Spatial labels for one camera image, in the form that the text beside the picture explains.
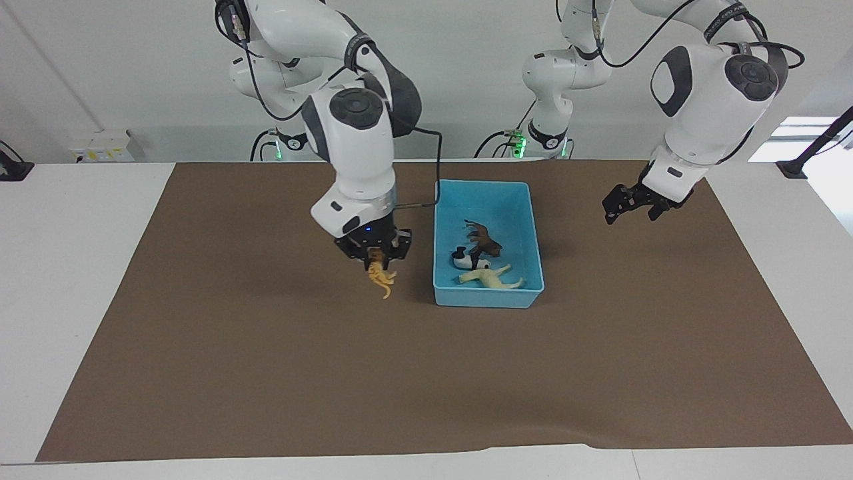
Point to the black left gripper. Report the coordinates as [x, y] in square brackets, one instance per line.
[660, 190]

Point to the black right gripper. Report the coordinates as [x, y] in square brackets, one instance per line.
[360, 240]

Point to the orange striped tiger toy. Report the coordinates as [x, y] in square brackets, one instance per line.
[381, 276]

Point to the black and white animal toy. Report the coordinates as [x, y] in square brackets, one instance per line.
[461, 257]

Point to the brown lion toy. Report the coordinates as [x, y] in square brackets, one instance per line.
[485, 240]

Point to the cream horse toy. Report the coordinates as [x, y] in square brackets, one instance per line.
[490, 277]

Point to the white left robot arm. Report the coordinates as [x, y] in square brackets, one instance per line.
[706, 100]

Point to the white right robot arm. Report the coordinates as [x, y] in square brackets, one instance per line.
[360, 160]

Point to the light blue storage box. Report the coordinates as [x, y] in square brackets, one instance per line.
[486, 296]

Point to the brown table mat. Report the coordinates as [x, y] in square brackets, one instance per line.
[400, 373]

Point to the black camera stand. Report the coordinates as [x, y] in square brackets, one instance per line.
[816, 143]

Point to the white wall outlet box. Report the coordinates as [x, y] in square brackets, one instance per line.
[103, 146]

